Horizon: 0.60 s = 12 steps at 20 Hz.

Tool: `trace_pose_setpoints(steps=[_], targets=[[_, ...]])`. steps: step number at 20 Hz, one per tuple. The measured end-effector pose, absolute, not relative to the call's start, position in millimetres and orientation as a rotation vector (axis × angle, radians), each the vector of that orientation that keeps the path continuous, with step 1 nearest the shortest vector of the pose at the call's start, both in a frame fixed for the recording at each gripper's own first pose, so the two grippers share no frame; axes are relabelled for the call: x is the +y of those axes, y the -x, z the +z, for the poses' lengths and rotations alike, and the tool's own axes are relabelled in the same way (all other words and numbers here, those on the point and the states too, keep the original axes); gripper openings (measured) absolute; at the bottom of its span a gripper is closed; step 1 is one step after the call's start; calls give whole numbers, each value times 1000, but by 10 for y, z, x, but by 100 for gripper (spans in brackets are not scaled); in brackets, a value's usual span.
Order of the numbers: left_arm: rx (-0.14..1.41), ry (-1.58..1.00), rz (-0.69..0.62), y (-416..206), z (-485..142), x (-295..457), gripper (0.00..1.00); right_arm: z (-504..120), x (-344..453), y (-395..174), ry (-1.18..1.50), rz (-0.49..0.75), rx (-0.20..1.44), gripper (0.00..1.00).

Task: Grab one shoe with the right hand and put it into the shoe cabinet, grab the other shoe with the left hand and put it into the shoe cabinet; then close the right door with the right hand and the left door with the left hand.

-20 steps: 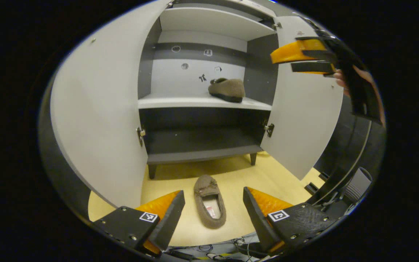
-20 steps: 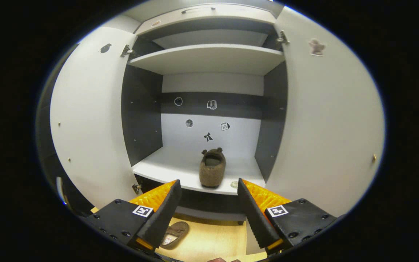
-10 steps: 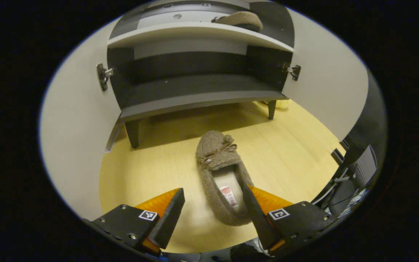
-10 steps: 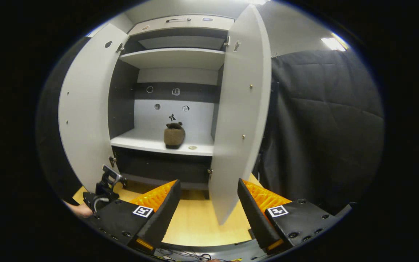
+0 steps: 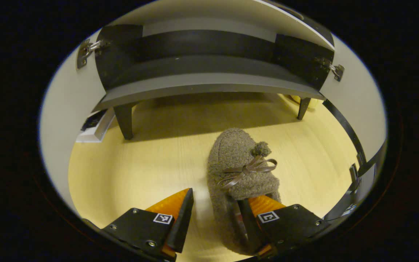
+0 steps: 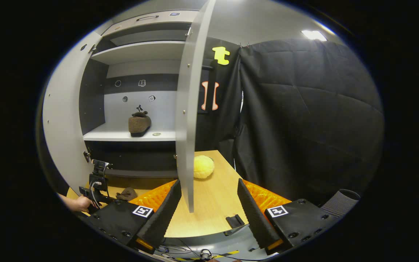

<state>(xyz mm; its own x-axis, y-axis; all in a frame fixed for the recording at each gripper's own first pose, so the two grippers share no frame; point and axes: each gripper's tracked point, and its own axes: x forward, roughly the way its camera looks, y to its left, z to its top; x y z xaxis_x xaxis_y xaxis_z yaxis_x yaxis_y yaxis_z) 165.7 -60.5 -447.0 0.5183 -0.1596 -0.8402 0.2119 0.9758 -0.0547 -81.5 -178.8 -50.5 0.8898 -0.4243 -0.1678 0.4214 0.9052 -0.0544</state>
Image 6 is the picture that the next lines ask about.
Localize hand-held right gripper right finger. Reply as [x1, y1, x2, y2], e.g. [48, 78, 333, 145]
[237, 178, 341, 255]

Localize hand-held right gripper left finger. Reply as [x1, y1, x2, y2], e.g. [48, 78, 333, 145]
[86, 179, 182, 254]

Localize white shoe cabinet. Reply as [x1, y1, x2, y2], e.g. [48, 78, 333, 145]
[79, 10, 200, 179]

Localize black plastic bracket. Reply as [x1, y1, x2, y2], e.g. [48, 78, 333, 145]
[226, 215, 246, 229]

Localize brown fuzzy shoe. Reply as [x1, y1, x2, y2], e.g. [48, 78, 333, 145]
[128, 112, 152, 138]
[116, 187, 138, 202]

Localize black backdrop cloth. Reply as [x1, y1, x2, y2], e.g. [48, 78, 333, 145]
[195, 36, 384, 206]

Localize black cables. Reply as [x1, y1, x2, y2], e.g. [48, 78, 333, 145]
[157, 238, 239, 261]

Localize yellow fuzzy cushion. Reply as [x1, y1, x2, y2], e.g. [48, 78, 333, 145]
[194, 155, 215, 179]

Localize grey ribbed tube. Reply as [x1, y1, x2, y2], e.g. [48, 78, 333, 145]
[320, 189, 361, 218]

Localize white cabinet door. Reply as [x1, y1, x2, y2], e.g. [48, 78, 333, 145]
[175, 0, 216, 213]
[42, 31, 103, 195]

